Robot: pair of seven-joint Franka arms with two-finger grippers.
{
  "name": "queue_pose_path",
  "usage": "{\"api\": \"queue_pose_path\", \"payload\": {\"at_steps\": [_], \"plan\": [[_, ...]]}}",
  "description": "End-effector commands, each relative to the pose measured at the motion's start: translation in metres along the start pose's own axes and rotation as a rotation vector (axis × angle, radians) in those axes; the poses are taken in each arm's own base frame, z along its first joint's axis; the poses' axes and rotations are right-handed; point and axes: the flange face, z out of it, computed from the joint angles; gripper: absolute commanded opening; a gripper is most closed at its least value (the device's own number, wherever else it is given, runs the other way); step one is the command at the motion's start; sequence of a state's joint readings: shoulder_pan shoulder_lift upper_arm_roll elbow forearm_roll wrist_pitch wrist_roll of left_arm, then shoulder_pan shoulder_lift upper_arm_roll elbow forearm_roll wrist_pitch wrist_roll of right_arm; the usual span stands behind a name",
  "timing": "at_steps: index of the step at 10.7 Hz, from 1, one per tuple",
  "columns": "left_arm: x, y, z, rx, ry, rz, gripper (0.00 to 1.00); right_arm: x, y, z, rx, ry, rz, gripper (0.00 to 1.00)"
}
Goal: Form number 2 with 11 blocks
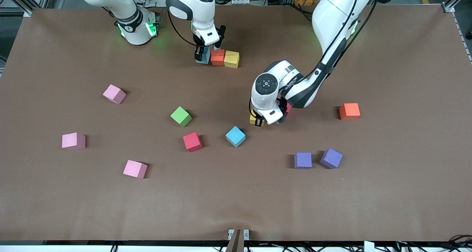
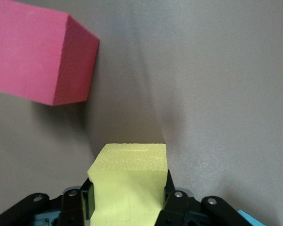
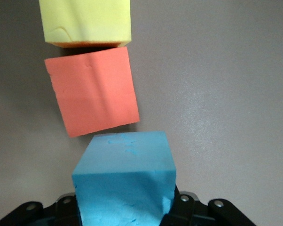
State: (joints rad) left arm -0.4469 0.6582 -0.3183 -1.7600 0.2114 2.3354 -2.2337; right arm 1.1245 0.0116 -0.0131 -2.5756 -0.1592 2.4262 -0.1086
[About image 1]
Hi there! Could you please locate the blue foam cube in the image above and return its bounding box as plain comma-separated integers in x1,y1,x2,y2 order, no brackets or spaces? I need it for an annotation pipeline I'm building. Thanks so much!
225,126,246,148
195,46,212,65

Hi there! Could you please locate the orange foam cube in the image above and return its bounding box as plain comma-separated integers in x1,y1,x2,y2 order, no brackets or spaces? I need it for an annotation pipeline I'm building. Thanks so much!
211,49,226,66
339,103,361,120

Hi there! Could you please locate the purple foam cube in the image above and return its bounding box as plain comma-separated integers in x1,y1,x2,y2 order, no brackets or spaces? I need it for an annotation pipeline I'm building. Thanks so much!
294,152,313,169
320,148,343,169

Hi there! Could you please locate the green foam cube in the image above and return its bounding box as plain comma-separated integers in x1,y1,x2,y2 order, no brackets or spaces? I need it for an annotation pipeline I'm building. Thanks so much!
170,106,192,128

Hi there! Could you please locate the brown paper table cover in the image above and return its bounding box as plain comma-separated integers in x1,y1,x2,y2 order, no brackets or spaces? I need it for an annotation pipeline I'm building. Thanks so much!
0,4,472,242

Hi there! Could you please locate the pink foam cube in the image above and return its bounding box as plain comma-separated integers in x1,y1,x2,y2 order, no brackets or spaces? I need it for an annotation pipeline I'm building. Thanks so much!
62,132,86,151
123,160,148,179
103,84,127,105

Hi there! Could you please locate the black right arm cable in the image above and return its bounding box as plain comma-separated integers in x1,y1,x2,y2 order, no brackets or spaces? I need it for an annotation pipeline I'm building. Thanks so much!
167,9,201,47

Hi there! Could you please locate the silver mounting bracket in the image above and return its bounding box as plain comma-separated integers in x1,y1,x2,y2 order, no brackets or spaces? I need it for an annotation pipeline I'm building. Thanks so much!
228,229,250,241

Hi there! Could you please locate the grey camera pole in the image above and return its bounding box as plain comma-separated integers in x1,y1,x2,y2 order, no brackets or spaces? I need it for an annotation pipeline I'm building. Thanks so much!
225,229,244,252

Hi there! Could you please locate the aluminium frame post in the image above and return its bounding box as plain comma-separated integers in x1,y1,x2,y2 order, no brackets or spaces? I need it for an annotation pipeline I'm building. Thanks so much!
431,0,472,14
0,0,56,17

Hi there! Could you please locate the aluminium side rail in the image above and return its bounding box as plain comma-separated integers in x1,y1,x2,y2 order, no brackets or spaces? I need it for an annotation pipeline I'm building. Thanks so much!
452,12,472,64

